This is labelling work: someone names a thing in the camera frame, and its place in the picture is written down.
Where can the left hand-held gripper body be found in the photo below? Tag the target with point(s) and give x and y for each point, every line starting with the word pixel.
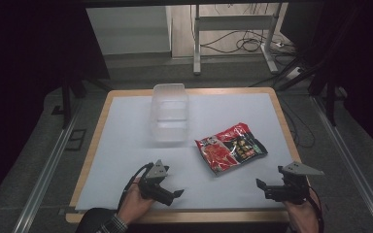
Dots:
pixel 155 173

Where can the large white power strip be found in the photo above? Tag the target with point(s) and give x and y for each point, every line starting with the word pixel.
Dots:
pixel 294 73

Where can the aluminium floor rail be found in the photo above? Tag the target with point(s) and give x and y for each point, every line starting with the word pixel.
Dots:
pixel 45 168
pixel 349 152

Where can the white table mat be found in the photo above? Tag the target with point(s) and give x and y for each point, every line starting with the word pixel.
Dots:
pixel 136 155

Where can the small white power strip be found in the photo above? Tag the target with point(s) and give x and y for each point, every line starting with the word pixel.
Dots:
pixel 279 45

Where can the black metal stand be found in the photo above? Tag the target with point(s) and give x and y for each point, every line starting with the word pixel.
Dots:
pixel 66 100
pixel 330 93

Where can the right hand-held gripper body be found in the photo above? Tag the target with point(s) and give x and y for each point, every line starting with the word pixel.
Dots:
pixel 296 184

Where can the white metal desk frame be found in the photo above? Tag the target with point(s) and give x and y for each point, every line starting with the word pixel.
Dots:
pixel 233 22

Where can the grey white wall panel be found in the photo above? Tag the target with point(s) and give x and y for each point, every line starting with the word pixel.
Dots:
pixel 129 29

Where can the person's right hand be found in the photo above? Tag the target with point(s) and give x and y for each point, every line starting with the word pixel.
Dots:
pixel 301 215

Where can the red snack packet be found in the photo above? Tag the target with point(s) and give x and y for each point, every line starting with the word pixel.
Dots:
pixel 230 149

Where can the person's left hand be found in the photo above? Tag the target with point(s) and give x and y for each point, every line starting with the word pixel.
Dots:
pixel 135 200

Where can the clear plastic container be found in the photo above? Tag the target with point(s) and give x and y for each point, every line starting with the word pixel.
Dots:
pixel 170 113

